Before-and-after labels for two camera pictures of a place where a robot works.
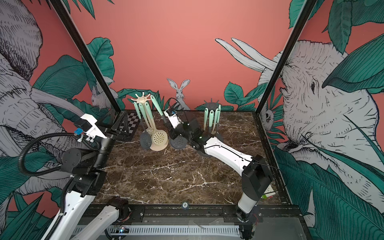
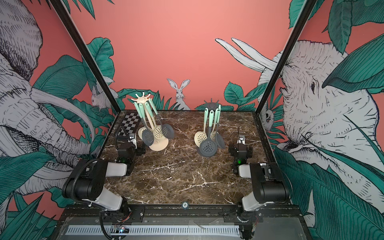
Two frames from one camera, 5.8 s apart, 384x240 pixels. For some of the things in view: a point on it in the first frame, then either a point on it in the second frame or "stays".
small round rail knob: [185, 205] stays
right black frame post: [306, 10] stays
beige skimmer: [216, 115] stays
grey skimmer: [178, 142] to [167, 130]
